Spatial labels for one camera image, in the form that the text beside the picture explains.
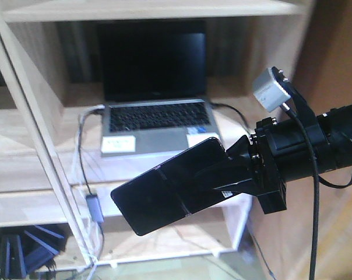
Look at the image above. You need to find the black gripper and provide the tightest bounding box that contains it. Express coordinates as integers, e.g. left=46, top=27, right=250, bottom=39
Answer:
left=193, top=116, right=330, bottom=215

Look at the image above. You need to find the black laptop cable left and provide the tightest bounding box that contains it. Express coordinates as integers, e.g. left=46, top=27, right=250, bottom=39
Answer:
left=76, top=110, right=107, bottom=257

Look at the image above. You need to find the wooden shelf unit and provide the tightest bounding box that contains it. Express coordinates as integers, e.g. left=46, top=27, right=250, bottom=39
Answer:
left=0, top=1, right=315, bottom=269

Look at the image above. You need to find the black smartphone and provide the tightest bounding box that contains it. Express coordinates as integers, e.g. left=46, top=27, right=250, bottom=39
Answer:
left=111, top=137, right=235, bottom=236

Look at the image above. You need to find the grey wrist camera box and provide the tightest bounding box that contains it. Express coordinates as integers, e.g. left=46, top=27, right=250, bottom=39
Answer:
left=252, top=66, right=291, bottom=113

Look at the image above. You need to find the silver laptop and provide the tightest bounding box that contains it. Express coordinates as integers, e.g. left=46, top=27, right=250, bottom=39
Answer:
left=97, top=20, right=220, bottom=156

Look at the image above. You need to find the grey usb hub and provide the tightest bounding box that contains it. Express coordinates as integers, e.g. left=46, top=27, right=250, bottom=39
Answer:
left=86, top=194, right=104, bottom=224

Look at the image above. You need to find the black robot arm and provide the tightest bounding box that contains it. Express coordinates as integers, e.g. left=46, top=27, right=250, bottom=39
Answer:
left=195, top=105, right=352, bottom=214

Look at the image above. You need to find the black laptop cable right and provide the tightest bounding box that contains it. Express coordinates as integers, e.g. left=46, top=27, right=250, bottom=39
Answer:
left=209, top=102, right=251, bottom=137

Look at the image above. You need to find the black laptop cable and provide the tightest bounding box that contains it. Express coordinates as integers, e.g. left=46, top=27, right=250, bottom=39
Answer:
left=76, top=110, right=107, bottom=257
left=209, top=102, right=251, bottom=137

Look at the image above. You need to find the black camera cable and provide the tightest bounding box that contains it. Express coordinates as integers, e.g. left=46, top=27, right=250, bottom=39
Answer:
left=282, top=101, right=352, bottom=280

